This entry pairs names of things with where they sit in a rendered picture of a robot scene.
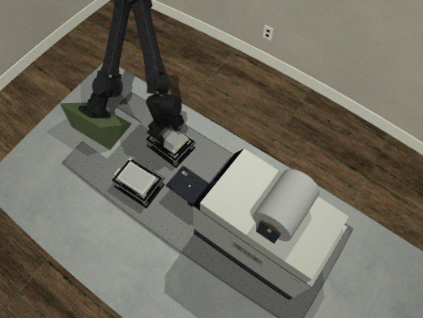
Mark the white multi-well plate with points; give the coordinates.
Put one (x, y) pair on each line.
(136, 178)

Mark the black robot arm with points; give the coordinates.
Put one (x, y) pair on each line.
(104, 86)

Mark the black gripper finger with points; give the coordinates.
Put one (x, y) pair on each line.
(159, 138)

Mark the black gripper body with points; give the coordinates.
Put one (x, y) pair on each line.
(154, 129)

